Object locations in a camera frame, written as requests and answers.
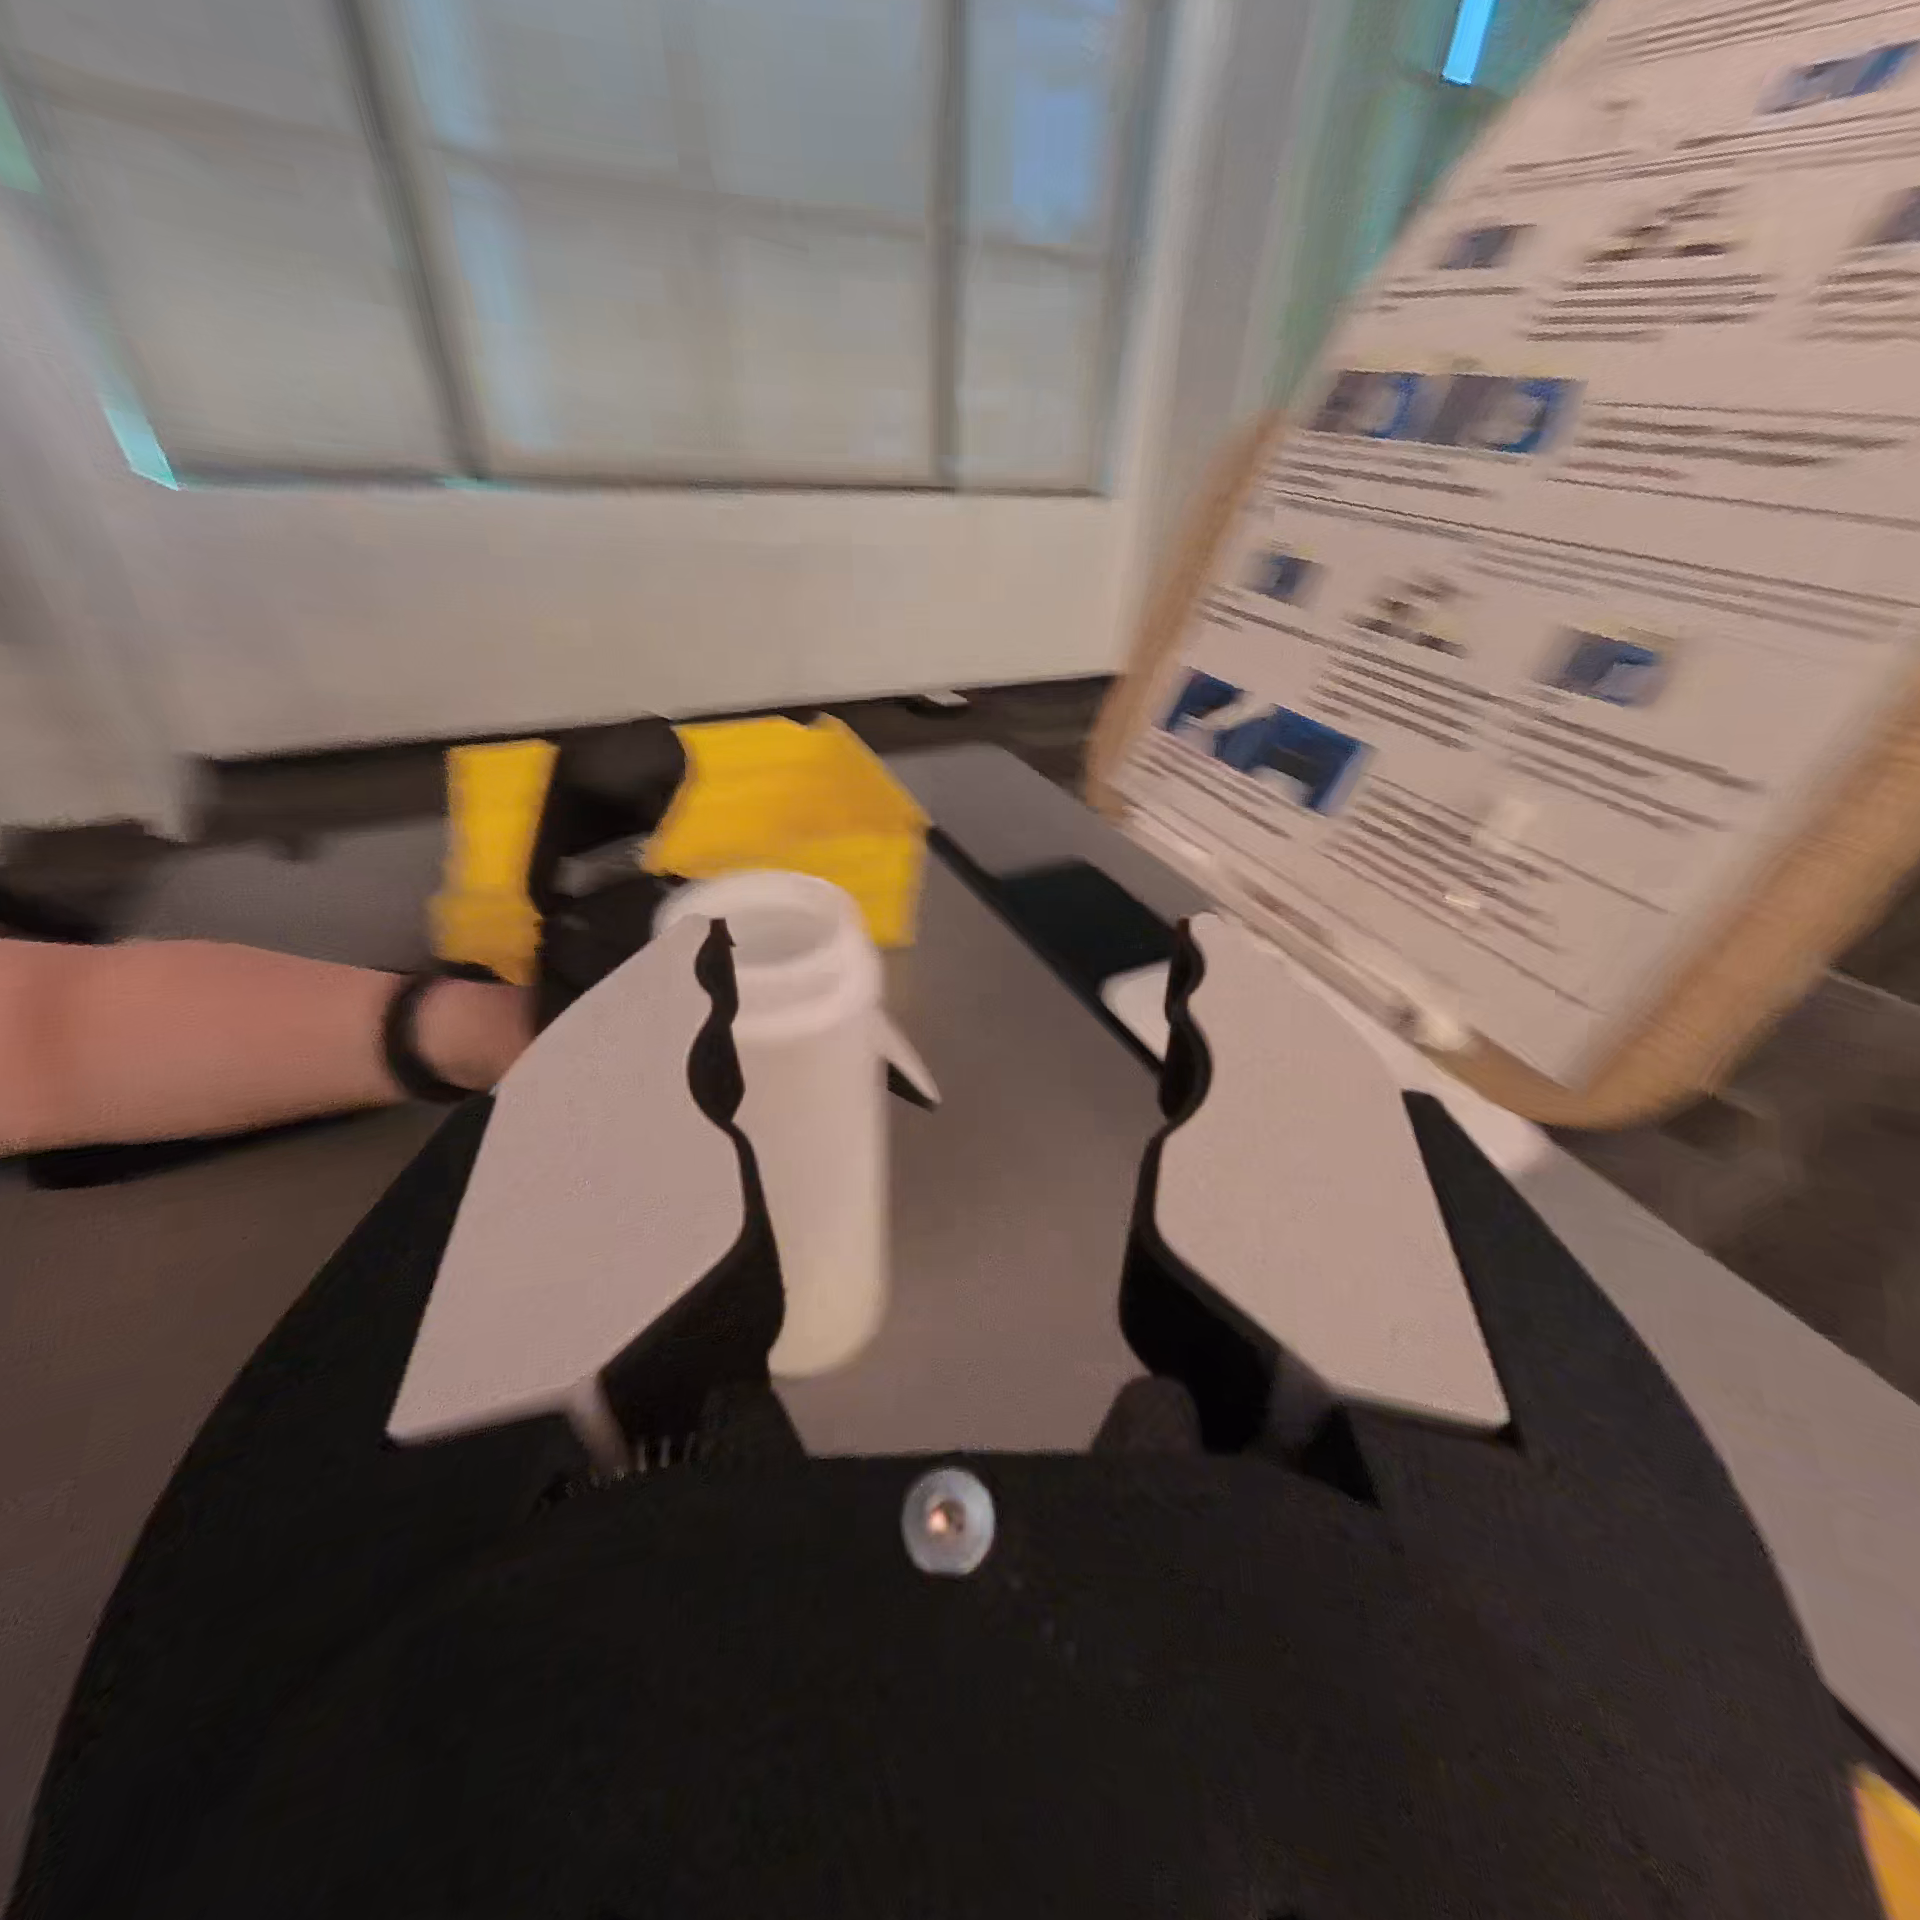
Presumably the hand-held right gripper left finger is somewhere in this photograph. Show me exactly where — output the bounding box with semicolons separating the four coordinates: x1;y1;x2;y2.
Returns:
384;915;786;1467

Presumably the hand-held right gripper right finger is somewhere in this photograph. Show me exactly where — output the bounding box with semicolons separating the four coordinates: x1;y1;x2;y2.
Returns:
1121;911;1513;1455

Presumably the white plastic bottle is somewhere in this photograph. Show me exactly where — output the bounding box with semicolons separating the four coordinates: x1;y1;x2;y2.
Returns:
652;870;904;1380

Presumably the yellow plastic bin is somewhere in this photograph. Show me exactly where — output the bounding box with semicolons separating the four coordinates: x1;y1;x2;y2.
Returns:
1851;1759;1920;1920
425;713;937;986

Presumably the person's left forearm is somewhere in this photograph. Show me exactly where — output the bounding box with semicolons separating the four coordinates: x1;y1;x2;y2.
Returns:
0;937;409;1158

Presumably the person's left hand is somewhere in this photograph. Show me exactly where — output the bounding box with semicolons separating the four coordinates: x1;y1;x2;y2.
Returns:
427;974;547;1097

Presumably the white framed window partition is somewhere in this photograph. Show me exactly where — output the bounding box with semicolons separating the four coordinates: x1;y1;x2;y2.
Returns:
0;0;1216;833

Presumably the black textured mat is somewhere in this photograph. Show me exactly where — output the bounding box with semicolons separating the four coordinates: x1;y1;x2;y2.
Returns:
929;829;1207;1071

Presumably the white board stand base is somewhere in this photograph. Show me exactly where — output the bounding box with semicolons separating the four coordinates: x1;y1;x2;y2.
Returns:
1107;959;1555;1180

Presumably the black wristband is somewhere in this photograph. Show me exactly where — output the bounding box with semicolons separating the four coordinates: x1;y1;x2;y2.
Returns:
379;963;488;1107

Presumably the wooden instruction sheet board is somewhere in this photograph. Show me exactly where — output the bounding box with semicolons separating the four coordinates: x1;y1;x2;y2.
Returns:
1085;0;1920;1129

